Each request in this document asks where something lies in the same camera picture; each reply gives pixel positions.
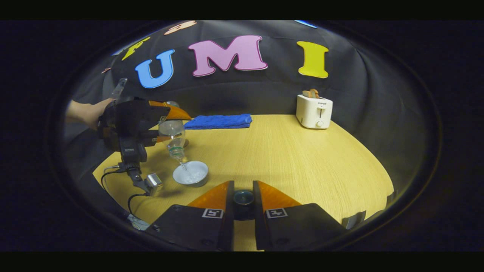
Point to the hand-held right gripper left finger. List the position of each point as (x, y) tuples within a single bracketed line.
[(226, 230)]

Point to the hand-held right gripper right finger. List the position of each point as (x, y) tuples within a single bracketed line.
[(260, 230)]

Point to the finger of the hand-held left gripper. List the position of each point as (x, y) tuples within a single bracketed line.
[(176, 113), (162, 139)]

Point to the clear plastic water bottle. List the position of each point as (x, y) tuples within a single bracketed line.
[(172, 130)]

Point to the dark blue teacup lid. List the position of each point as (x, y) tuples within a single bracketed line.
[(244, 202)]

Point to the white teacup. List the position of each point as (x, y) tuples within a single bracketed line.
[(200, 179)]

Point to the blue folded towel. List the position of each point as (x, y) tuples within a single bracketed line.
[(219, 121)]

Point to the small copper clip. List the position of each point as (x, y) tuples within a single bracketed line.
[(106, 70)]

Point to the black backdrop cloth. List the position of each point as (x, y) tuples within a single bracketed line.
[(272, 90)]

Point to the white toaster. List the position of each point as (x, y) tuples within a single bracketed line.
[(314, 113)]

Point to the light bread slice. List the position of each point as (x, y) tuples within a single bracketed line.
[(307, 94)]

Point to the brown bread slice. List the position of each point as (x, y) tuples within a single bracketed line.
[(314, 93)]

